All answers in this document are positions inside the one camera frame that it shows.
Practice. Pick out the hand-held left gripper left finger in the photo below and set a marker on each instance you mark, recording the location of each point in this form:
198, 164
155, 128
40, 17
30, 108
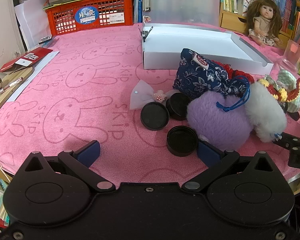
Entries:
88, 153

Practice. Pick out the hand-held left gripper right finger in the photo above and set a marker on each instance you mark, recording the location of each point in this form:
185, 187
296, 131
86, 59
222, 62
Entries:
208, 155

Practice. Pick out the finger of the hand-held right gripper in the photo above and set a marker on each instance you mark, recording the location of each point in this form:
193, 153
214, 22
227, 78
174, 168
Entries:
287, 140

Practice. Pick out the purple fluffy plush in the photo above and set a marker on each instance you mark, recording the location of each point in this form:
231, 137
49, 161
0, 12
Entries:
215, 127

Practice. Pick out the black round lid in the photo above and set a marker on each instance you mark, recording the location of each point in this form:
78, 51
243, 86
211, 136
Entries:
182, 141
154, 116
180, 103

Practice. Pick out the white fluffy plush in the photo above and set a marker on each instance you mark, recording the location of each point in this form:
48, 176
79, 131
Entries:
265, 112

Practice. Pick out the yellow red crocheted toy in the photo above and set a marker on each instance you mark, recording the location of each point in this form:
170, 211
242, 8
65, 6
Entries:
277, 92

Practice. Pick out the white cardboard box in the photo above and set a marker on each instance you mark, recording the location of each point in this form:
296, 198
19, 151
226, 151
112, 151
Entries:
190, 45

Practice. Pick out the pink bunny print towel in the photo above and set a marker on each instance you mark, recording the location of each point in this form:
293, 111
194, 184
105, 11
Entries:
65, 92

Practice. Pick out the clear plastic cup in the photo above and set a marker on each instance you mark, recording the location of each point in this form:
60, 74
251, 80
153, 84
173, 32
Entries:
293, 55

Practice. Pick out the white bow hair clip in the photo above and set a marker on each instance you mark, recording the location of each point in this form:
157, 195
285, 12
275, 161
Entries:
140, 93

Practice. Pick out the red crocheted item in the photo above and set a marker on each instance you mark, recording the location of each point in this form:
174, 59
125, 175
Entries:
227, 67

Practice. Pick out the white paper strip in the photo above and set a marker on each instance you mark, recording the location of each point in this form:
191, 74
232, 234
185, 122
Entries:
40, 67

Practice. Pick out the wooden board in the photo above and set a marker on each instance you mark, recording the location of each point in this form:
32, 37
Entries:
5, 100

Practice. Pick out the pen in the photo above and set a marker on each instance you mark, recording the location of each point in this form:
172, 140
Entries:
10, 86

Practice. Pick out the brown haired doll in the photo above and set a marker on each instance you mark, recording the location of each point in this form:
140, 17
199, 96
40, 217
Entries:
263, 20

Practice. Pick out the red booklet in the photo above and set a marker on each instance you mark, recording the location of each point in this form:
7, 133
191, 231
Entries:
17, 61

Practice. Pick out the small card box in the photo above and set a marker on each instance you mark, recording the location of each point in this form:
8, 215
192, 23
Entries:
45, 39

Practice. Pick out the row of colourful books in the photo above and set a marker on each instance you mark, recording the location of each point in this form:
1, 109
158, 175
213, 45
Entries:
287, 5

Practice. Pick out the wooden desk organizer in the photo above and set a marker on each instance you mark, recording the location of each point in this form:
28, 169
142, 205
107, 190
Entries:
231, 21

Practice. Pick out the black binder clip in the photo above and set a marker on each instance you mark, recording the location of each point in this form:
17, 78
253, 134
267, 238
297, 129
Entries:
145, 33

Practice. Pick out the red plastic crate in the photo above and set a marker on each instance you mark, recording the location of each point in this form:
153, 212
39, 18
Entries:
65, 17

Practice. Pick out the white paper sheets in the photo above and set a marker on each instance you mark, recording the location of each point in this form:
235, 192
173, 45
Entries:
30, 22

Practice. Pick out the translucent plastic folder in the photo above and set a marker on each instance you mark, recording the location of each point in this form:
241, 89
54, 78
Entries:
185, 2

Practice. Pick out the row of blue books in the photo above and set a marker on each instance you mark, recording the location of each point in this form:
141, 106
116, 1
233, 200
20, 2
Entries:
137, 2

